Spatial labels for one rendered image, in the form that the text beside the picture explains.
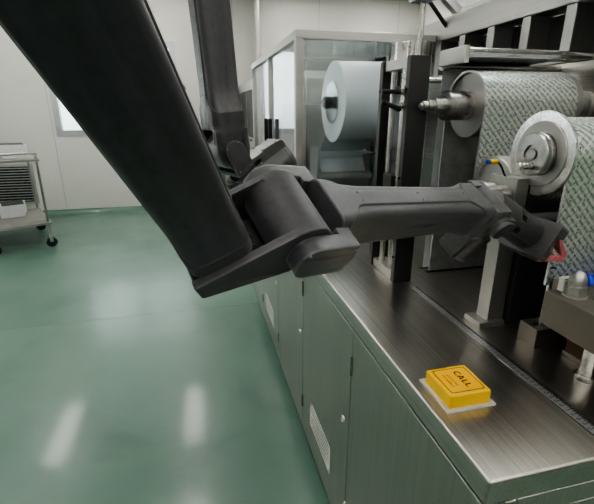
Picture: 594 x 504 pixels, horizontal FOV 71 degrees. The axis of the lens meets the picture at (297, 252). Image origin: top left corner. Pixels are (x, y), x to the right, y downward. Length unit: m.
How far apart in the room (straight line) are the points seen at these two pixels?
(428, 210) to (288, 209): 0.21
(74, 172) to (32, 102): 0.94
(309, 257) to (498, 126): 0.76
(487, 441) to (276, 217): 0.44
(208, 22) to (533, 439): 0.74
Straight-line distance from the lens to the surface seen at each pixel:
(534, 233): 0.79
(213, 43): 0.70
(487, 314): 0.95
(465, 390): 0.71
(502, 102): 1.04
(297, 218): 0.36
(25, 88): 6.45
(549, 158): 0.84
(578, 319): 0.80
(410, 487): 0.91
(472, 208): 0.60
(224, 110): 0.69
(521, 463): 0.65
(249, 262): 0.34
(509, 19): 1.55
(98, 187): 6.35
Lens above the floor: 1.32
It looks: 19 degrees down
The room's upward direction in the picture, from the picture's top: straight up
